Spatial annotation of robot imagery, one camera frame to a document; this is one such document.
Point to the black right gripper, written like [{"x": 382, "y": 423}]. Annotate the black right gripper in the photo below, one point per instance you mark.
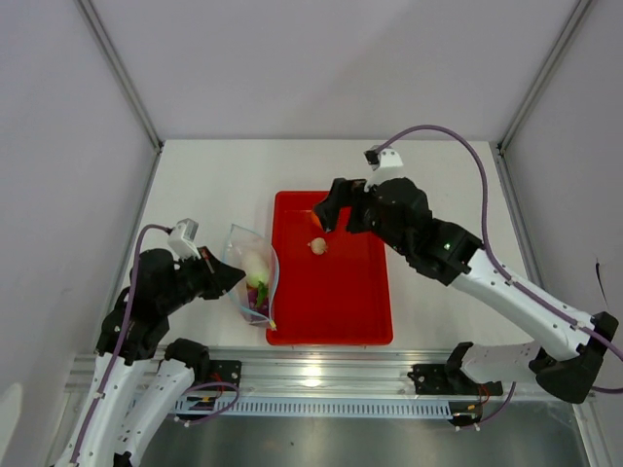
[{"x": 342, "y": 194}]

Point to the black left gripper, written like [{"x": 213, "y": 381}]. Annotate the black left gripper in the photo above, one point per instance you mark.
[{"x": 220, "y": 275}]

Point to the purple onion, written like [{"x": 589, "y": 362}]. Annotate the purple onion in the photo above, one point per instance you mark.
[{"x": 258, "y": 299}]

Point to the clear zip top bag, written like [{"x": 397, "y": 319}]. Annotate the clear zip top bag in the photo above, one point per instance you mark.
[{"x": 239, "y": 241}]

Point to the orange fruit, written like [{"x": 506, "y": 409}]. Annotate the orange fruit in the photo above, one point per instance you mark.
[{"x": 315, "y": 220}]

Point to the white radish with green stem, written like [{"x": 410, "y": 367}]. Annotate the white radish with green stem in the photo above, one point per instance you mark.
[{"x": 257, "y": 272}]

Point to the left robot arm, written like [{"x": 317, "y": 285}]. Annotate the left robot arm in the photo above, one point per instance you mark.
[{"x": 115, "y": 426}]

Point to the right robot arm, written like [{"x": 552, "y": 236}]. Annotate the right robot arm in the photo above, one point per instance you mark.
[{"x": 567, "y": 346}]

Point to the white garlic bulb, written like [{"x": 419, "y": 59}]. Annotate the white garlic bulb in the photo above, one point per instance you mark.
[{"x": 318, "y": 246}]

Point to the red plastic tray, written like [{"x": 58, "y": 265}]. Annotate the red plastic tray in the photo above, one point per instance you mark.
[{"x": 338, "y": 298}]

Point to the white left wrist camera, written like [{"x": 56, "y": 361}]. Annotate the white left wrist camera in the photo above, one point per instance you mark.
[{"x": 181, "y": 239}]

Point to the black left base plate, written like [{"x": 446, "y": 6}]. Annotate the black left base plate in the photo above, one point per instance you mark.
[{"x": 221, "y": 371}]

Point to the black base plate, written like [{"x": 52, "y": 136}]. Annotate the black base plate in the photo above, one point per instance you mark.
[
  {"x": 221, "y": 371},
  {"x": 434, "y": 379}
]

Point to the aluminium front rail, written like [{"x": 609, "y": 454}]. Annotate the aluminium front rail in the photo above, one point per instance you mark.
[{"x": 327, "y": 372}]

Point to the white slotted cable duct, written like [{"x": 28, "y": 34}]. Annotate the white slotted cable duct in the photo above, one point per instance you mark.
[{"x": 408, "y": 408}]

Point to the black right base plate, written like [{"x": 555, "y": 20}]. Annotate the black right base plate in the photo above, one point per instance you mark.
[{"x": 434, "y": 379}]

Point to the left aluminium corner post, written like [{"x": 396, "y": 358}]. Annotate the left aluminium corner post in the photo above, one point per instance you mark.
[{"x": 120, "y": 74}]

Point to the aluminium corner post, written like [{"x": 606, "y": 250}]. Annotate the aluminium corner post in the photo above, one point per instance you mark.
[
  {"x": 120, "y": 74},
  {"x": 545, "y": 72}
]

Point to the right aluminium corner post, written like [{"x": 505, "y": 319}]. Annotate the right aluminium corner post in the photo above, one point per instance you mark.
[{"x": 545, "y": 72}]

